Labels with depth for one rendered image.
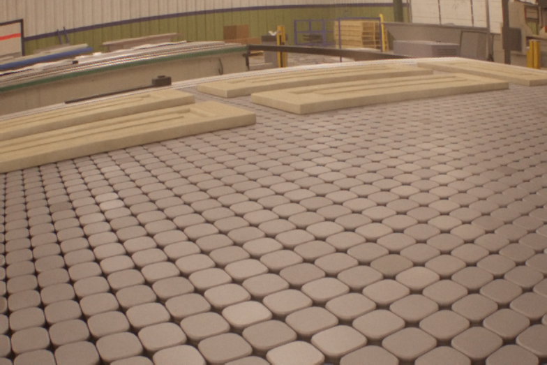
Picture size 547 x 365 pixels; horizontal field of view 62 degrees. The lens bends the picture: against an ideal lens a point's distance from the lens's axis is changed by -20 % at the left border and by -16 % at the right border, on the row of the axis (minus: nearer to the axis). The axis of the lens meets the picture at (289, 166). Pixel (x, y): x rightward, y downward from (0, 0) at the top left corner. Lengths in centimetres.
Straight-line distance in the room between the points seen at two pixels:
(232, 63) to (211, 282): 399
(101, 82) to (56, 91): 38
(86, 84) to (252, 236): 358
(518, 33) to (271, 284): 870
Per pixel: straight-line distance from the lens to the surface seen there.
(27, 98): 396
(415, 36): 729
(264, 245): 44
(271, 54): 958
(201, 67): 424
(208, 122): 87
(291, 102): 98
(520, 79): 152
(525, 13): 925
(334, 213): 50
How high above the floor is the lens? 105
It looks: 16 degrees down
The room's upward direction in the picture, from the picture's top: 3 degrees counter-clockwise
